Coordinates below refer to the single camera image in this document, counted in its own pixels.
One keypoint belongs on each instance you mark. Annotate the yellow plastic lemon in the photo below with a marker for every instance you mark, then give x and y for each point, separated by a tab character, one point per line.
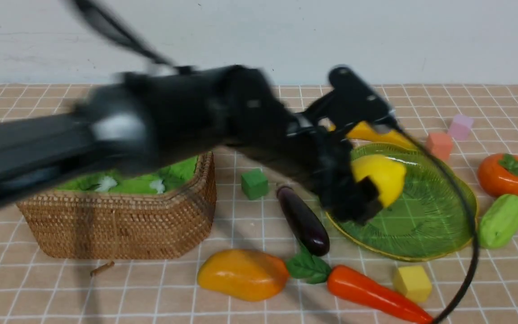
387	175

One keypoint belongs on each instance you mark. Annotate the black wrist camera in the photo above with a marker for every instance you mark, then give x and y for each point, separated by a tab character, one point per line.
351	102

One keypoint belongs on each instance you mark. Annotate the woven wicker basket green lining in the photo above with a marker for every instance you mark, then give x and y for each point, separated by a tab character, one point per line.
120	226

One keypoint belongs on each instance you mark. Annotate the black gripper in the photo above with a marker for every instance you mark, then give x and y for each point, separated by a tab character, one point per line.
309	156

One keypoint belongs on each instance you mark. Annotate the yellow foam cube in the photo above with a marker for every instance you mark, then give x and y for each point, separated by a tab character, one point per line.
413	283

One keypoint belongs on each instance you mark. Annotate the orange plastic persimmon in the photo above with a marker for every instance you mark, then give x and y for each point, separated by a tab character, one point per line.
498	174

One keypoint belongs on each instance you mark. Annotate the yellow plastic banana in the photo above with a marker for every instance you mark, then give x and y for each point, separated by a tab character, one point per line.
363	132

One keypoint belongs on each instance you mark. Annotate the orange yellow plastic mango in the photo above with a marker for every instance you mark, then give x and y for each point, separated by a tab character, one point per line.
245	274

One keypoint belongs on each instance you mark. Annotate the checkered beige tablecloth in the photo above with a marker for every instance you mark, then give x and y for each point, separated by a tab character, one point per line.
243	245

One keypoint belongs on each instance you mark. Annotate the light green plastic cucumber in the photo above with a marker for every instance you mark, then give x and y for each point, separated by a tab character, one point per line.
500	222

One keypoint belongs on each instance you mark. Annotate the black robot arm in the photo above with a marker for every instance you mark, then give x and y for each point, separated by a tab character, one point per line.
145	123

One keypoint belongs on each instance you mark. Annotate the dark purple plastic eggplant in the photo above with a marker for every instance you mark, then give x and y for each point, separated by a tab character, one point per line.
305	225

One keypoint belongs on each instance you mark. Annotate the orange pink foam cube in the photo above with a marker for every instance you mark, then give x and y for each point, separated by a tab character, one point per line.
439	144

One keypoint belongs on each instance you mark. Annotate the green foam cube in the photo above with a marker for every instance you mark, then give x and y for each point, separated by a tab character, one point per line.
254	184

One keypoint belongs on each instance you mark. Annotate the orange plastic carrot green leaves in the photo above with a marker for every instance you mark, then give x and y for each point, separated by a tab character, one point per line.
348	284

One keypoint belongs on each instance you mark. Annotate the light pink foam cube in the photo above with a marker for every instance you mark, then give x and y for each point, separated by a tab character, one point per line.
460	127

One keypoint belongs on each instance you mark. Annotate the wooden basket toggle clasp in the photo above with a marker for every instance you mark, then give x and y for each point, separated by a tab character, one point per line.
102	268

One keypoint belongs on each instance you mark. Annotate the green glass leaf plate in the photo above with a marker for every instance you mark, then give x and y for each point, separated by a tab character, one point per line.
426	222

